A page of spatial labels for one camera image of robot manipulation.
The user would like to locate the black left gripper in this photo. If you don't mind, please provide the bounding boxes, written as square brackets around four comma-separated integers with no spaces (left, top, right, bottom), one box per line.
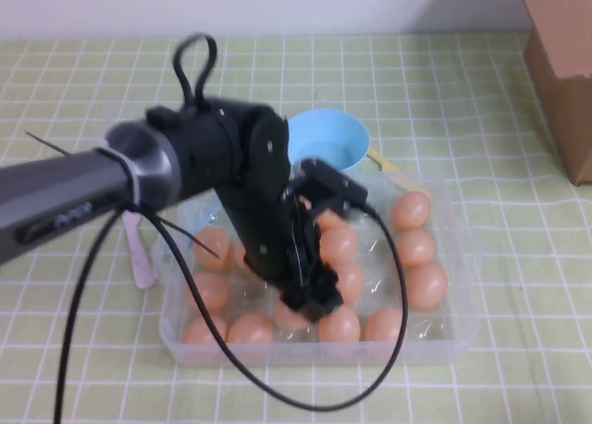
[280,193,346,325]

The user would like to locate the clear plastic egg box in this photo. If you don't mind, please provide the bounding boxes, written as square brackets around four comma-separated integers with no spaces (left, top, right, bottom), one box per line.
[156,171,481,368]

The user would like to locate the brown cardboard box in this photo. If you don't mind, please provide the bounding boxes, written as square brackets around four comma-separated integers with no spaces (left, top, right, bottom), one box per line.
[515,0,592,188]

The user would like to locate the thin black zip tie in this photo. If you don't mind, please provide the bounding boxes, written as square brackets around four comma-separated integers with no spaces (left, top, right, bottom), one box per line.
[150,213,222,260]
[24,130,73,157]

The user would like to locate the yellow plastic knife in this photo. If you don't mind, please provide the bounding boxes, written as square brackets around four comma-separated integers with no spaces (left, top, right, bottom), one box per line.
[364,148,432,198]

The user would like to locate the light blue plastic bowl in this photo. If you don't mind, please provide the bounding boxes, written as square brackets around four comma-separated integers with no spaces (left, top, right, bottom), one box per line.
[286,109,371,173]

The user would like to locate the pink plastic knife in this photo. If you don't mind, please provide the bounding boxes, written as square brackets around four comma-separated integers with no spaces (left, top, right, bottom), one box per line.
[122,210,156,290]

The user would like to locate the green checked tablecloth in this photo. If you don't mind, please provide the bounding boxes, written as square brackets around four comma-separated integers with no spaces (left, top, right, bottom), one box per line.
[0,32,592,424]

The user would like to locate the long black camera cable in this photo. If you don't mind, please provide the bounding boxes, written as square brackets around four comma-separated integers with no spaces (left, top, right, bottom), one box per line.
[53,201,409,424]

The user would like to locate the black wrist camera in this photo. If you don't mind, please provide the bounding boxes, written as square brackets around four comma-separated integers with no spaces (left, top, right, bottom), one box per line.
[293,157,370,215]

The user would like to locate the looped black arm cable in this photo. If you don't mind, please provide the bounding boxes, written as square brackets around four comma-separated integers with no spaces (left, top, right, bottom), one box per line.
[173,33,218,113]

